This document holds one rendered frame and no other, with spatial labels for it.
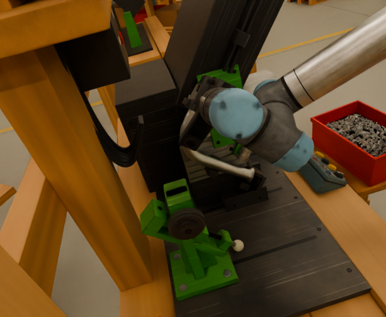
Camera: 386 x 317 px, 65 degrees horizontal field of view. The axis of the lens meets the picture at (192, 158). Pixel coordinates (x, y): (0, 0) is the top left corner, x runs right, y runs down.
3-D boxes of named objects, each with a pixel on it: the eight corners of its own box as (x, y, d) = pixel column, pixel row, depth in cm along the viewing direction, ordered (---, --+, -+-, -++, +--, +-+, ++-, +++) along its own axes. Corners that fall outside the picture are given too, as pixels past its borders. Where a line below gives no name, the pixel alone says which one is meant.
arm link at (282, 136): (310, 120, 58) (265, 88, 55) (322, 156, 49) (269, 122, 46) (281, 146, 62) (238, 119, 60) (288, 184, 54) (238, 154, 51)
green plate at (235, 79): (244, 130, 95) (230, 62, 87) (252, 138, 87) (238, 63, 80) (209, 141, 94) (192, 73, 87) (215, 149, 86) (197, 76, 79)
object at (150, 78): (184, 135, 129) (164, 56, 109) (201, 178, 104) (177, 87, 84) (143, 148, 128) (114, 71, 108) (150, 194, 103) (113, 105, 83)
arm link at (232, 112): (250, 153, 47) (204, 125, 45) (231, 139, 57) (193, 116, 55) (279, 109, 46) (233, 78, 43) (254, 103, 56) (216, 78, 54)
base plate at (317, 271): (223, 96, 155) (223, 92, 153) (370, 292, 65) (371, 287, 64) (143, 119, 153) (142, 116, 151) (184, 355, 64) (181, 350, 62)
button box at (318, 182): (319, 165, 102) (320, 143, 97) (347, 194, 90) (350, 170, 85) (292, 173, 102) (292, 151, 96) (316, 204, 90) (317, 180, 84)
